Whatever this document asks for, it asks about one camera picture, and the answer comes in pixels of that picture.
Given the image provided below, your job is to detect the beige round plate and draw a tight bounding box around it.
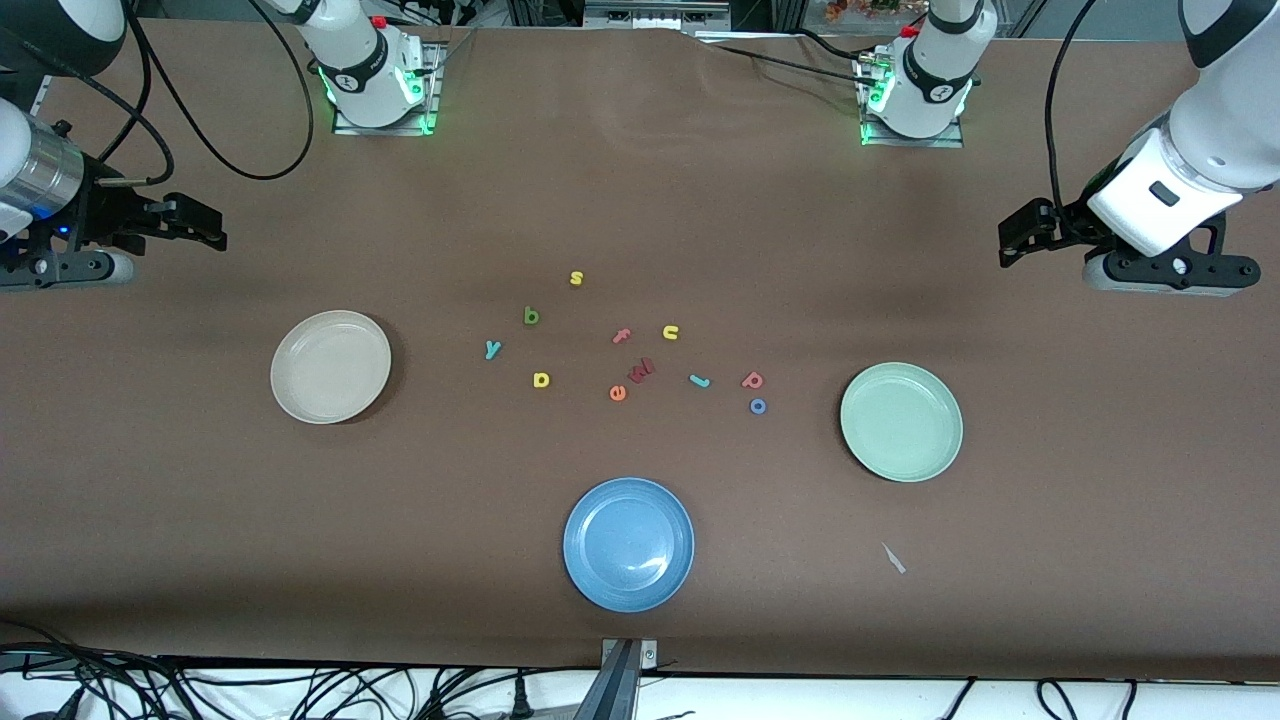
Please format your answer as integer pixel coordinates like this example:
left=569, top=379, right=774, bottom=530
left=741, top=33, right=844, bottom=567
left=270, top=310, right=393, bottom=425

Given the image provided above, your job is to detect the green round plate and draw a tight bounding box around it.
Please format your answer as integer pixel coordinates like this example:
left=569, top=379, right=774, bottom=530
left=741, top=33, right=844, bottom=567
left=840, top=362, right=964, bottom=483

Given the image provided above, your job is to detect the orange decorative foliage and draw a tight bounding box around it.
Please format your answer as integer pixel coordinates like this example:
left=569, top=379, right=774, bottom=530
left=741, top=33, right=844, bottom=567
left=825, top=0, right=931, bottom=21

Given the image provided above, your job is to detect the brown table cover sheet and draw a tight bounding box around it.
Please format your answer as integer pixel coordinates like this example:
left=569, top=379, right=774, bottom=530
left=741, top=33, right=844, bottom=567
left=0, top=18, right=1280, bottom=681

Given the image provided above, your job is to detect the silver metal box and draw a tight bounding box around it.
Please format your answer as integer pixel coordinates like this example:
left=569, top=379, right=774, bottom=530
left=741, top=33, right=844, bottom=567
left=585, top=0, right=731, bottom=31

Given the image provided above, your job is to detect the blue round plate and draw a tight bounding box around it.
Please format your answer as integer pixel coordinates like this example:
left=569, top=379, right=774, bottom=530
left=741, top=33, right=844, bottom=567
left=563, top=477, right=695, bottom=613

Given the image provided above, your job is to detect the dark aluminium pole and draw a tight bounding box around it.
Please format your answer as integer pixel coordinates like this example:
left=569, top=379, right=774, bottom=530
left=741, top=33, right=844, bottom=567
left=574, top=642, right=641, bottom=720

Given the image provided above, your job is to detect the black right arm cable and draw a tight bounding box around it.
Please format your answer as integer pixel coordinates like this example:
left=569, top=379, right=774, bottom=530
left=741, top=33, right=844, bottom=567
left=95, top=0, right=316, bottom=191

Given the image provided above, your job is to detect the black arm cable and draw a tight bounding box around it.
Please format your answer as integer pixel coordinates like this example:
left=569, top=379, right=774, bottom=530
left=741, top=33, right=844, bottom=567
left=1044, top=0, right=1101, bottom=216
left=95, top=0, right=316, bottom=191

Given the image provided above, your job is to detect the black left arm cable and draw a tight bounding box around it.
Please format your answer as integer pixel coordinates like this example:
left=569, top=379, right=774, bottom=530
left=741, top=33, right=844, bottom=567
left=1044, top=0, right=1101, bottom=216

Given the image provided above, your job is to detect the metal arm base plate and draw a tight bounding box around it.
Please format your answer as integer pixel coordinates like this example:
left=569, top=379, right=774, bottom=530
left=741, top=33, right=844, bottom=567
left=333, top=42, right=443, bottom=137
left=858, top=50, right=966, bottom=149

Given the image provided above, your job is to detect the short black table cable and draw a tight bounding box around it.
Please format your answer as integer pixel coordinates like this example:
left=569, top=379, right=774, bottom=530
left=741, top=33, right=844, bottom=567
left=792, top=28, right=869, bottom=61

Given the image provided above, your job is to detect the long black table cable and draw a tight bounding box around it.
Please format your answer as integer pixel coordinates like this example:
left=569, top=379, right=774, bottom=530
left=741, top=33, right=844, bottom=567
left=700, top=40, right=881, bottom=89

